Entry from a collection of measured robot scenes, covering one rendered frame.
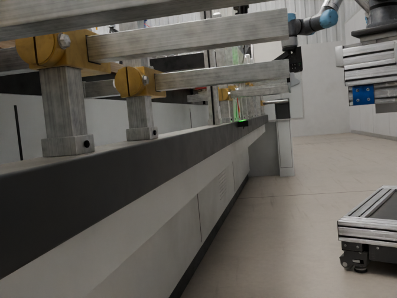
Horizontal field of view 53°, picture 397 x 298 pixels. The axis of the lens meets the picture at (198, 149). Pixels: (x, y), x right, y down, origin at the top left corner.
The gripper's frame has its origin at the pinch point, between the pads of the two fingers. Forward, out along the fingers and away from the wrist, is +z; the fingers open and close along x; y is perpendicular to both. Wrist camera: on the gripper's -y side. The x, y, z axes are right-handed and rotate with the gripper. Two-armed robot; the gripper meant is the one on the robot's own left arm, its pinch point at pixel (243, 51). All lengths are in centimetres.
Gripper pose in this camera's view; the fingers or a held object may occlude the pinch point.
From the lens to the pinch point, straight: 187.8
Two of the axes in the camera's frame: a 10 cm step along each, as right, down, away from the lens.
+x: 9.9, -1.0, 1.2
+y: 1.3, 0.6, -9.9
